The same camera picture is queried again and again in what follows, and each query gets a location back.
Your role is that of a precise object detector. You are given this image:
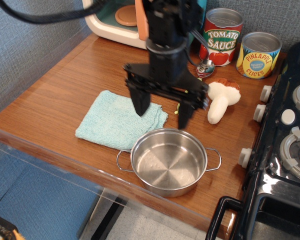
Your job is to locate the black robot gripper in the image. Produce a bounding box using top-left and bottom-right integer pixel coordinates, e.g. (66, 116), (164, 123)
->
(124, 42), (205, 130)

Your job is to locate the light blue cloth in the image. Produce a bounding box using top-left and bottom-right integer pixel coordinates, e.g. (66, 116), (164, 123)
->
(75, 90), (168, 150)

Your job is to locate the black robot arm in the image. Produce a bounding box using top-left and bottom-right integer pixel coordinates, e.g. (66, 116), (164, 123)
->
(124, 0), (208, 129)

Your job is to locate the stainless steel pot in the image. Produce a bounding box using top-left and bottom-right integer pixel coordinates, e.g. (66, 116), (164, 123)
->
(127, 128), (209, 198)

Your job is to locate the plush mushroom toy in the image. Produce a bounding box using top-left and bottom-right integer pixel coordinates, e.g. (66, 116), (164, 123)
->
(207, 78), (241, 125)

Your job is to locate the toy microwave teal and cream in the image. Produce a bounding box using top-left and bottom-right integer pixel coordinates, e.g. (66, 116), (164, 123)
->
(85, 0), (207, 49)

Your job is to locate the tomato sauce can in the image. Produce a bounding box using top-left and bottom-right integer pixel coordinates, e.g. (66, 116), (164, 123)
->
(199, 8), (244, 66)

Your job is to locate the white stove knob middle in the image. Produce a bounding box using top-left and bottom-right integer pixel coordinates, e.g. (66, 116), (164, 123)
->
(253, 104), (266, 123)

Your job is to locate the orange plate in microwave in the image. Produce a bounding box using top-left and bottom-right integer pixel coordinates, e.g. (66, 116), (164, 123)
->
(115, 4), (137, 27)

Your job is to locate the white stove knob upper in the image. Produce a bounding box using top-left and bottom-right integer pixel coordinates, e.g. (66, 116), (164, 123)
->
(260, 85), (272, 103)

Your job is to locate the pineapple slices can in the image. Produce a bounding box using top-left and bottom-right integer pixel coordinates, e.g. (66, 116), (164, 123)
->
(236, 31), (282, 80)

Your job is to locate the black toy stove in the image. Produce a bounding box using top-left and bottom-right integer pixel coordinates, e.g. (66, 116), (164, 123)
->
(206, 42), (300, 240)

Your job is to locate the spoon with green handle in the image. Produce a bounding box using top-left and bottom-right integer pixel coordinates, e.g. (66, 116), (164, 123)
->
(174, 59), (216, 115)

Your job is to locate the black braided cable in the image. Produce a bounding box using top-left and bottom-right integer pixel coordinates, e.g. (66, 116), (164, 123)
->
(0, 0), (108, 25)

